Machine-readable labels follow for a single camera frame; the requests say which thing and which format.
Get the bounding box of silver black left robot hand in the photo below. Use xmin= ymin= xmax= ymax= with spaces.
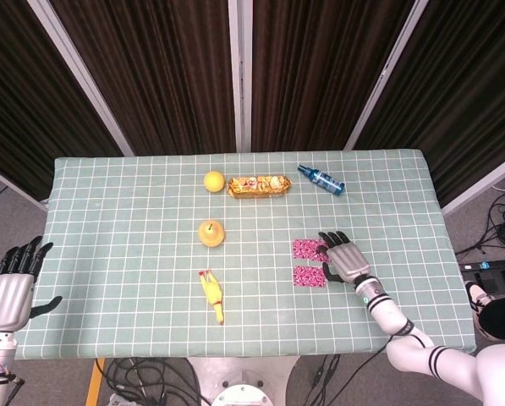
xmin=0 ymin=235 xmax=63 ymax=333

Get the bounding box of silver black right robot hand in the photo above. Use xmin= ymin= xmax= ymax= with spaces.
xmin=316 ymin=230 xmax=372 ymax=287

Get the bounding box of pink patterned sponge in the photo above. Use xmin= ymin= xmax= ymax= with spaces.
xmin=293 ymin=266 xmax=327 ymax=289
xmin=292 ymin=238 xmax=326 ymax=261

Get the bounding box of grey white robot base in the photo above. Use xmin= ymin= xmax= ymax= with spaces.
xmin=187 ymin=357 xmax=300 ymax=406

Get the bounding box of blue spray bottle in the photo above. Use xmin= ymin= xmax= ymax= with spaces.
xmin=297 ymin=163 xmax=347 ymax=197

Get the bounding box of gold biscuit pack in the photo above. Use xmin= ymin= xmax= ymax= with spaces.
xmin=226 ymin=174 xmax=294 ymax=200

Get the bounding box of yellow floor tape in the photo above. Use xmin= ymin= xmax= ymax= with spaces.
xmin=85 ymin=358 xmax=107 ymax=406

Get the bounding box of green checked tablecloth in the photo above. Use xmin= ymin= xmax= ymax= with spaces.
xmin=13 ymin=147 xmax=478 ymax=360

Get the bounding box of white black shoe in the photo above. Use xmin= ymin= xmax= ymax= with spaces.
xmin=464 ymin=281 xmax=495 ymax=316

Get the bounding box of yellow rubber chicken toy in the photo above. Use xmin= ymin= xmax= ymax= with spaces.
xmin=198 ymin=269 xmax=227 ymax=327

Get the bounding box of yellow pear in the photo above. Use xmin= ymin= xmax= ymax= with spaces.
xmin=198 ymin=219 xmax=226 ymax=249

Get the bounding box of black foot pedal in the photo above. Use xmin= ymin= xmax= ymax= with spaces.
xmin=463 ymin=268 xmax=505 ymax=294

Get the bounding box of yellow ball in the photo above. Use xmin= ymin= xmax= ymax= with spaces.
xmin=203 ymin=170 xmax=227 ymax=194

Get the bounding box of black trouser leg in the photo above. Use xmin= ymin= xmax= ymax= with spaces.
xmin=478 ymin=294 xmax=505 ymax=342

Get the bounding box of dark brown curtain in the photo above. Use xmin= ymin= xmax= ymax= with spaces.
xmin=0 ymin=0 xmax=125 ymax=203
xmin=354 ymin=0 xmax=505 ymax=208
xmin=50 ymin=0 xmax=237 ymax=156
xmin=251 ymin=0 xmax=417 ymax=152

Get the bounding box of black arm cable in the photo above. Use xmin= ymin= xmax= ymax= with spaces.
xmin=335 ymin=332 xmax=426 ymax=406

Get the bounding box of white frame post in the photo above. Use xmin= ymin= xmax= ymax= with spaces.
xmin=228 ymin=0 xmax=254 ymax=152
xmin=343 ymin=0 xmax=429 ymax=151
xmin=26 ymin=0 xmax=135 ymax=156
xmin=0 ymin=160 xmax=49 ymax=212
xmin=441 ymin=147 xmax=505 ymax=216

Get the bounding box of black floor cable tangle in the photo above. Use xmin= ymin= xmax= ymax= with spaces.
xmin=453 ymin=173 xmax=505 ymax=256
xmin=94 ymin=357 xmax=203 ymax=406

